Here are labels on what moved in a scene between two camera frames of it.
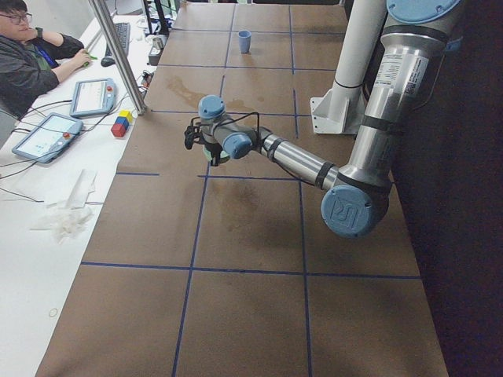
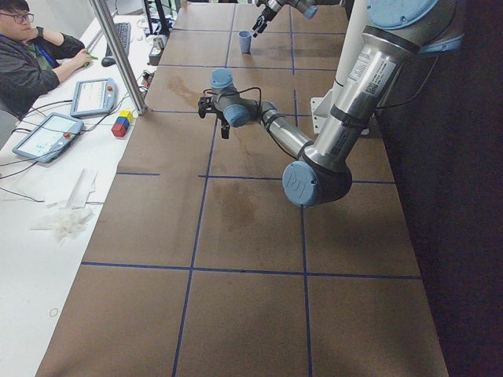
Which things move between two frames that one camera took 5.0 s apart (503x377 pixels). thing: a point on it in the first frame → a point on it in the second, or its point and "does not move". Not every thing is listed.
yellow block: x=126 y=113 does not move
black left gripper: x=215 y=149 → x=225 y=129
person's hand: x=75 y=63 does not move
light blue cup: x=244 y=38 does not move
